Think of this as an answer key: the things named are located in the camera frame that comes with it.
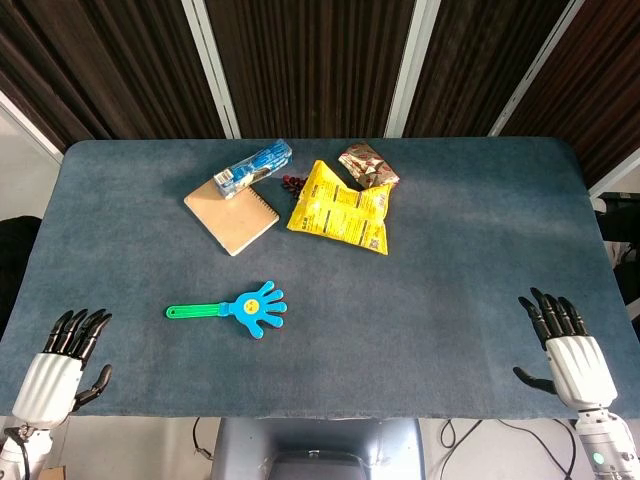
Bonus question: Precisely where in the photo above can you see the blue hand clapper toy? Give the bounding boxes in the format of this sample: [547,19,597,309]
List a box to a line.
[165,280,289,341]

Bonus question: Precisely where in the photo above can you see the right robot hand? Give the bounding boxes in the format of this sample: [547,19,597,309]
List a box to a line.
[512,287,619,412]

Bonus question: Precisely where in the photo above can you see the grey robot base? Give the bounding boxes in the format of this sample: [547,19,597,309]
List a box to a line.
[209,417,427,480]

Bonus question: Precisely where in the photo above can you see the yellow snack bag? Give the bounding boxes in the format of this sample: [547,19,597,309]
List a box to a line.
[285,159,396,257]

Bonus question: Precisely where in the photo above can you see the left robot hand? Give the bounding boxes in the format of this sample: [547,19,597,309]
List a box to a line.
[10,308,114,430]

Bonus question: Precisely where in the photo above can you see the brown silver snack packet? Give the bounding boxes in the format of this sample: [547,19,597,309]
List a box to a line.
[337,141,401,190]

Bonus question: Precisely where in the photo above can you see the blue cookie box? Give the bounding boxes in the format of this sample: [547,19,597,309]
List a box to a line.
[212,138,294,201]

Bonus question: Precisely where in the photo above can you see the brown spiral notebook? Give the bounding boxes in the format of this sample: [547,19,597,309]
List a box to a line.
[183,178,281,258]

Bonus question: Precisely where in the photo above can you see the black cable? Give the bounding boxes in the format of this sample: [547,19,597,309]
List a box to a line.
[438,418,579,480]
[191,417,216,462]

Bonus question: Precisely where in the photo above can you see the blue table cloth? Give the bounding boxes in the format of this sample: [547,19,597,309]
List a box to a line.
[0,138,640,420]

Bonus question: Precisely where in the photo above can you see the black equipment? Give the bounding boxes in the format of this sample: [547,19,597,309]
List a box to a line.
[593,191,640,306]

